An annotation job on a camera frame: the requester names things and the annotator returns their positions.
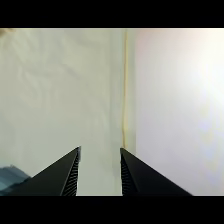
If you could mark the grey garment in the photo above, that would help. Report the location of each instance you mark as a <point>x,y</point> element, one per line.
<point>11,178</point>

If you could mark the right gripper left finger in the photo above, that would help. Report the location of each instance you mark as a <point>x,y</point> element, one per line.
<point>56,180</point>

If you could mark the white garment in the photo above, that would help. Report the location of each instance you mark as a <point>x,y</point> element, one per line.
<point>63,93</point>

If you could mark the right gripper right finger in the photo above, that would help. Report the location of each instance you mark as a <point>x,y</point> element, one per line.
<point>143,180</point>

